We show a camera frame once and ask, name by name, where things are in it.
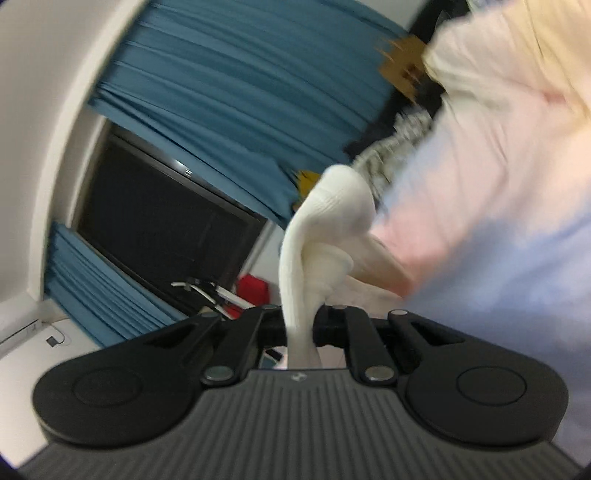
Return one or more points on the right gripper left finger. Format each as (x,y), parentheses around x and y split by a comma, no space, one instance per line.
(139,389)

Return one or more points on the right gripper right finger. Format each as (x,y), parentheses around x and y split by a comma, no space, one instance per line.
(464,389)

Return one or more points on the white sweatpants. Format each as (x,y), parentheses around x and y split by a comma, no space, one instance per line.
(327,240)

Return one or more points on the folding drying rack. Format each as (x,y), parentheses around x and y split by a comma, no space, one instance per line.
(215,295)

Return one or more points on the grey white clothes pile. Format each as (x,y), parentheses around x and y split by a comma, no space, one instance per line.
(381,163)

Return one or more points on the left blue curtain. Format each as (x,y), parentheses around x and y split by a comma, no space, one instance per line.
(106,304)

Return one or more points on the blue curtain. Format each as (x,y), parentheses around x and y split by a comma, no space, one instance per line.
(246,94)
(106,304)

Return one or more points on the white air conditioner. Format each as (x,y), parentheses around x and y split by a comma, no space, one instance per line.
(17,328)

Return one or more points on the red cloth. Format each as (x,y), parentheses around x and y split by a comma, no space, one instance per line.
(253,290)

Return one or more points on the dark window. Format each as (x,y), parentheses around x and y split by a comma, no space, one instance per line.
(148,215)

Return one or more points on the pastel tie-dye duvet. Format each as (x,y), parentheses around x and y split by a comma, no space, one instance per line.
(491,215)

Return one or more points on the mustard yellow garment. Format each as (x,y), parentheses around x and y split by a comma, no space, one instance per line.
(305,181)

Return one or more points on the right blue curtain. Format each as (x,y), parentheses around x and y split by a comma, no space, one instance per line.
(246,94)

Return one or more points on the brown paper bag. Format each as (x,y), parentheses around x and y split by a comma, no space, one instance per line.
(403,65)

